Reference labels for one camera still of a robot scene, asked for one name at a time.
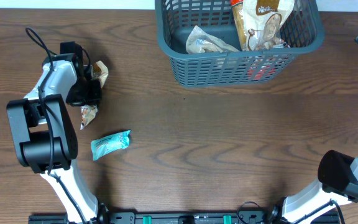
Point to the grey plastic lattice basket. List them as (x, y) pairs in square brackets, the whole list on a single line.
[(302, 31)]

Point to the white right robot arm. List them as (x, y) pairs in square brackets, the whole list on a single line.
[(336, 185)]

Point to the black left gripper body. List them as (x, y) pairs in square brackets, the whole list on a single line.
[(87, 88)]

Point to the black mounting rail base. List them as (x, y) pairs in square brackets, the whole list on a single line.
[(256, 216)]

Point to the beige cookie bag with barcode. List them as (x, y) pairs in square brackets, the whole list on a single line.
[(263, 20)]

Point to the orange cracker sleeve package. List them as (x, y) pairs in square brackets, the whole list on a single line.
[(238, 15)]

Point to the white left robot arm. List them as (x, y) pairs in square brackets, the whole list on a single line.
[(44, 137)]

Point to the beige PanBee snack bag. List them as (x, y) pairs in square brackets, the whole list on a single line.
[(88, 112)]

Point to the teal snack packet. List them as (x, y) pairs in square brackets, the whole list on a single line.
[(110, 143)]

